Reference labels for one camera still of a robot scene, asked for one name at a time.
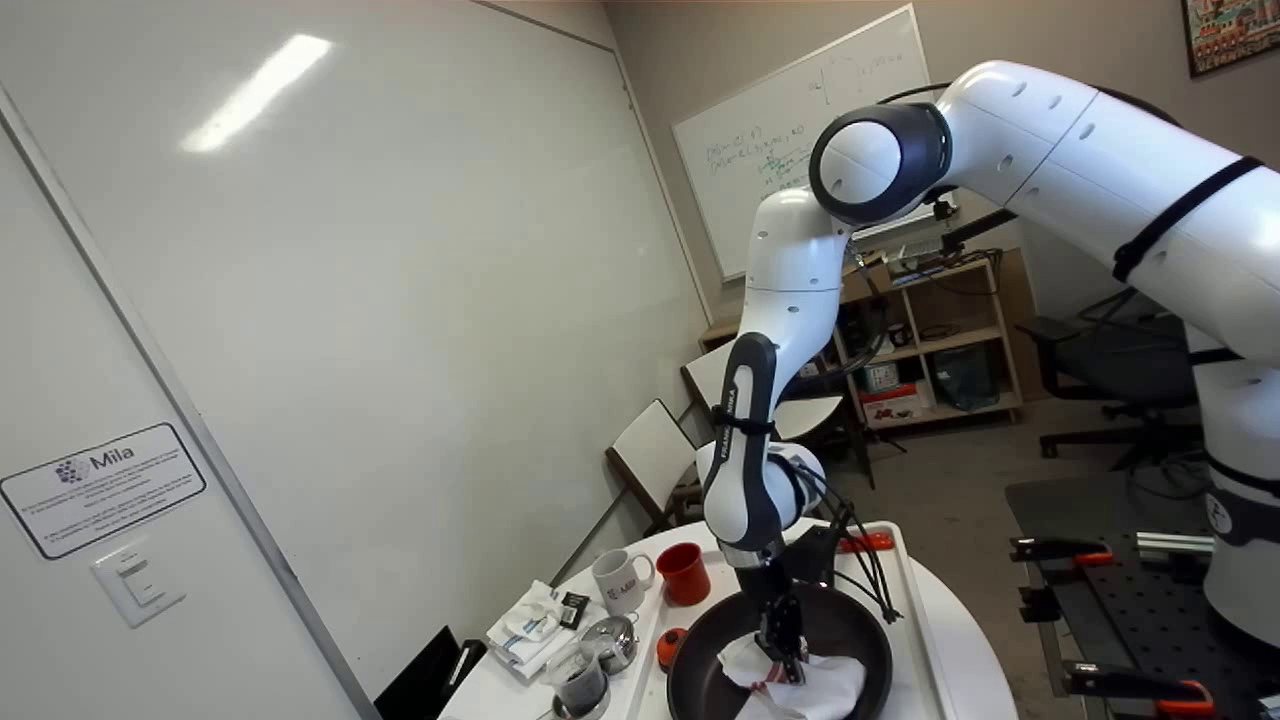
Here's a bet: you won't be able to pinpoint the red mug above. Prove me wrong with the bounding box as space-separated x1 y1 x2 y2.
656 541 714 606

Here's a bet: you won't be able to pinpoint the red handled cutlery piece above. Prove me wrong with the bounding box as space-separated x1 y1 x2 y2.
839 526 901 561

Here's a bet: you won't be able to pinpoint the small orange round object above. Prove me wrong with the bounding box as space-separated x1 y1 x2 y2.
652 623 692 672

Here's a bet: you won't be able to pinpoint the round metal strainer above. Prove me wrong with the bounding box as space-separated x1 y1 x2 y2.
584 613 642 672

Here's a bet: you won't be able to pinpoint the large wall whiteboard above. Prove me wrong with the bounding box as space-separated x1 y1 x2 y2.
0 0 711 720

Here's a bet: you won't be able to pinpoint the whiteboard with green writing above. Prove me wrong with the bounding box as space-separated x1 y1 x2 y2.
669 2 933 283

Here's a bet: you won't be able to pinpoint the black office chair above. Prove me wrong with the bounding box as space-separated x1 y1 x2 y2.
1027 291 1207 473

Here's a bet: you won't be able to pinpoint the wooden shelf unit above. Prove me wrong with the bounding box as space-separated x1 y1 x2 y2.
837 251 1031 437

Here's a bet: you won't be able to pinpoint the red and white box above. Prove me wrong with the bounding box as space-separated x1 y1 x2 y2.
860 381 925 428

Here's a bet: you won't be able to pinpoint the white mug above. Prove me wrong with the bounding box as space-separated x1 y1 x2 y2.
587 543 658 619

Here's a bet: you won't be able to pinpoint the white napkin red stripes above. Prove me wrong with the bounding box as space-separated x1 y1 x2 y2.
711 623 871 720

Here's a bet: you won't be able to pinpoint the silver aluminium bar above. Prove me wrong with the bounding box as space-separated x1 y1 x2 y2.
1130 526 1219 561

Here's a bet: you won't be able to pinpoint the black wall box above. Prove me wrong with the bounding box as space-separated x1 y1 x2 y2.
373 623 493 720

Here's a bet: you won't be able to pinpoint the framed wall picture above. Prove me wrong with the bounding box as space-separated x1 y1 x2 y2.
1177 0 1280 79

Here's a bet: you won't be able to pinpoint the white light switch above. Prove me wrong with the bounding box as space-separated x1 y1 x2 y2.
89 532 189 631

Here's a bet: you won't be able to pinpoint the white wall sign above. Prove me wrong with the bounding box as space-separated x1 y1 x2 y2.
0 418 213 563

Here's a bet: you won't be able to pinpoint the black bag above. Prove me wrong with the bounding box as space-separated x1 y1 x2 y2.
926 342 1002 412

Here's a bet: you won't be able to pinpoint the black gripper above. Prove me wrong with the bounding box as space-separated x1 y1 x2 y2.
751 556 822 672

